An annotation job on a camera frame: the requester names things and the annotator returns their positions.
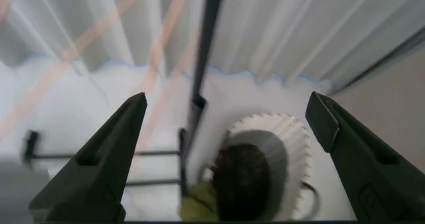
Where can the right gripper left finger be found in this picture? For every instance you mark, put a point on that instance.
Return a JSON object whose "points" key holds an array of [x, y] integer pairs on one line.
{"points": [[99, 171]]}

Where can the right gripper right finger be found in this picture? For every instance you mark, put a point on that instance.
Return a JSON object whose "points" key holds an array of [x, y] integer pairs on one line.
{"points": [[372, 171]]}

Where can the white laundry basket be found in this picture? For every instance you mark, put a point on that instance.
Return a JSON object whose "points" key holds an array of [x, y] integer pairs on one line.
{"points": [[292, 141]]}

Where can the black clothes rack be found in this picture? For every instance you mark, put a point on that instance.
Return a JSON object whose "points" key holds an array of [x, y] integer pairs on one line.
{"points": [[207, 34]]}

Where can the green garment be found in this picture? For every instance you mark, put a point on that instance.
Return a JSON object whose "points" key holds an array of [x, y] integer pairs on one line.
{"points": [[199, 204]]}

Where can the white curtain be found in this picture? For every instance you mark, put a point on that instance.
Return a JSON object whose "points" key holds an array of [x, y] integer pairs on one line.
{"points": [[282, 28]]}

